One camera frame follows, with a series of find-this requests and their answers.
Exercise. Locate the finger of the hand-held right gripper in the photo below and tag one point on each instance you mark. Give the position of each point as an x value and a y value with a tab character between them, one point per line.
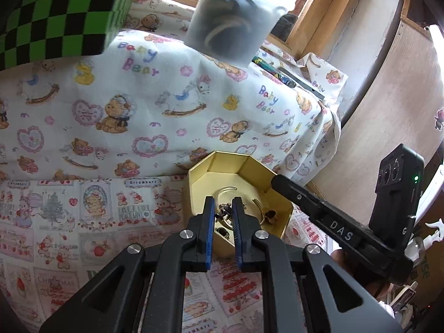
295	196

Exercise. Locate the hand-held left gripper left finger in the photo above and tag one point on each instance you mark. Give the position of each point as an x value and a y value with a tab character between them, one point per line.
208	237

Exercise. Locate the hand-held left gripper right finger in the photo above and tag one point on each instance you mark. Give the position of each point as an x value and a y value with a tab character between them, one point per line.
238	237

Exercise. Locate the silver bangle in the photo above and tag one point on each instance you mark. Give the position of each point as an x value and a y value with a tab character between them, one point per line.
225	190

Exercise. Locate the gold octagonal box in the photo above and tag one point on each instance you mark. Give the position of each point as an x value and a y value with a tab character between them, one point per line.
229	163

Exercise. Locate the person's right hand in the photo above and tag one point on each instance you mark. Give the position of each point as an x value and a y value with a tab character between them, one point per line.
367	281

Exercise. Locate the white spray bottle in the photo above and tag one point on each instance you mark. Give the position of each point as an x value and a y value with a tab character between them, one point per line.
432	232

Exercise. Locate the plywood board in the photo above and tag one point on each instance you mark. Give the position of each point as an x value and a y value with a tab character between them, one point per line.
392	104

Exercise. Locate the strawberry printed pink cloth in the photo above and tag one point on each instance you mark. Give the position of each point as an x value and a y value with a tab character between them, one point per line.
69	222

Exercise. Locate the bear printed white cloth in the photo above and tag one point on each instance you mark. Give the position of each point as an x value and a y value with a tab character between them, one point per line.
138	86

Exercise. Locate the translucent plastic container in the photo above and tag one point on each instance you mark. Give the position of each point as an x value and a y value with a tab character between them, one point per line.
236	20

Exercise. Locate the green black checkered box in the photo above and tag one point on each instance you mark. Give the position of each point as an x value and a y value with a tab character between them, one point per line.
62	17

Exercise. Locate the wooden frame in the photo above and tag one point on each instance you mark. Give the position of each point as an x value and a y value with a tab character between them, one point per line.
312	14

